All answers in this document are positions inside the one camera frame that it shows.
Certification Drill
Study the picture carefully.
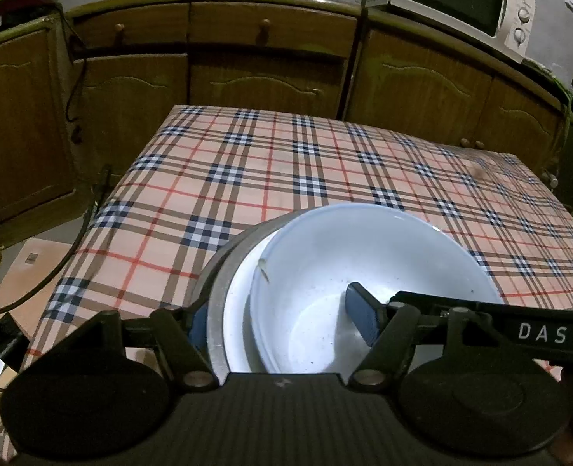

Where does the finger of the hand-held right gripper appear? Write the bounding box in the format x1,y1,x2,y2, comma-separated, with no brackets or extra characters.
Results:
390,290,508,323

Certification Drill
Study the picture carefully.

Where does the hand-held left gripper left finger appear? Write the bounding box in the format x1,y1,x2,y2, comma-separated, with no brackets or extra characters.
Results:
48,303,221,392

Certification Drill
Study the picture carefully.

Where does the plaid tablecloth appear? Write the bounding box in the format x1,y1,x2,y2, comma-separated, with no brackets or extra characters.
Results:
0,104,573,462

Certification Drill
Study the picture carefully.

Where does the black power adapter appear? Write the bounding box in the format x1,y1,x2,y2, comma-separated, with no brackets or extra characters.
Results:
0,313,27,367

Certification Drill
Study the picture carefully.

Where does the white microwave oven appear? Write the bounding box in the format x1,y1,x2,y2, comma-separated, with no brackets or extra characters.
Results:
368,0,537,64

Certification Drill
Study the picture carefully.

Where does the wooden single-door cabinet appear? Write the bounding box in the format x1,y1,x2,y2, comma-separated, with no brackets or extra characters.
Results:
0,14,80,248

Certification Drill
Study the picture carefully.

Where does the large white bowl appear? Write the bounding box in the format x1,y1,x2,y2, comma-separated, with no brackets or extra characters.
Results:
249,203,505,374

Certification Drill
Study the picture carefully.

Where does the deep steel bowl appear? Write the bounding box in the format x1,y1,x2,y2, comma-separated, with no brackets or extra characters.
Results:
200,214,307,382

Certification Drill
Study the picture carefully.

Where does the small white bowl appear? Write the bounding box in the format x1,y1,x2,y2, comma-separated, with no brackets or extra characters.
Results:
222,230,277,374

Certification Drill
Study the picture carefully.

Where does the black hanging cable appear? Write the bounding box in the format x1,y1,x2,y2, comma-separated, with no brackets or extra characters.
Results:
65,7,90,145

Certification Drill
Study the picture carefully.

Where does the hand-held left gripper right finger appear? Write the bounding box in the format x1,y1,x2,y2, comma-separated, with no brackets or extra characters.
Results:
345,282,525,392

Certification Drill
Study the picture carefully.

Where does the wooden cabinet with drawers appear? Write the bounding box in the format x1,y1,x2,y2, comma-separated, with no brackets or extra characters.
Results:
68,0,365,190

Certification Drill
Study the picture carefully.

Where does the tabletop stove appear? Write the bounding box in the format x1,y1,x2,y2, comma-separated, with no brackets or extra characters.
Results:
0,0,54,40

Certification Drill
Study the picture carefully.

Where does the black power cable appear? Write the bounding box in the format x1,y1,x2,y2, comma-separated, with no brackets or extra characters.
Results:
0,165,112,323

